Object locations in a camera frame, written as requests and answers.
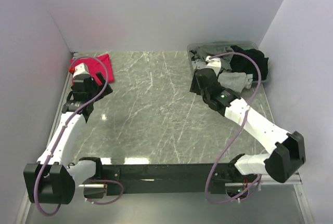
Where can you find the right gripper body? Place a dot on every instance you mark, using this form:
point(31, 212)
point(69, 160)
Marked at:
point(205, 95)

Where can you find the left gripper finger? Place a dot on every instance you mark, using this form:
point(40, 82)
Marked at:
point(99, 78)
point(104, 91)

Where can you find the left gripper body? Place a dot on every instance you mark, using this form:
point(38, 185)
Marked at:
point(96, 89)

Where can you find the red t-shirt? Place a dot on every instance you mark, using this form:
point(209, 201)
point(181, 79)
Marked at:
point(100, 64)

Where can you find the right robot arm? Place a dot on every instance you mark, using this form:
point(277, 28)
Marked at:
point(285, 151)

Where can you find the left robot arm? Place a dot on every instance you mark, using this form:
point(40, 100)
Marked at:
point(58, 151)

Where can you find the light grey t-shirt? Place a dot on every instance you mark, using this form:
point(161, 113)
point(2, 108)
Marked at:
point(235, 81)

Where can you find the grey plastic bin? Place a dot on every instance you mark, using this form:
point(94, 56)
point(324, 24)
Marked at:
point(243, 44)

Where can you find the black t-shirt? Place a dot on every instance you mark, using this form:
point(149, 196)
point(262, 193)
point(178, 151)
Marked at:
point(240, 64)

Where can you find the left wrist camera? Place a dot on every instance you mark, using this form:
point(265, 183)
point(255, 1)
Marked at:
point(79, 70)

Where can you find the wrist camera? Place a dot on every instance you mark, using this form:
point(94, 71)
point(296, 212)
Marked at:
point(213, 63)
point(79, 70)

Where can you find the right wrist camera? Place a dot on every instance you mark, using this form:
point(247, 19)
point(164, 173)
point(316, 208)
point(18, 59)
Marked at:
point(213, 63)

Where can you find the aluminium rail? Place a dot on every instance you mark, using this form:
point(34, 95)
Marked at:
point(58, 175)

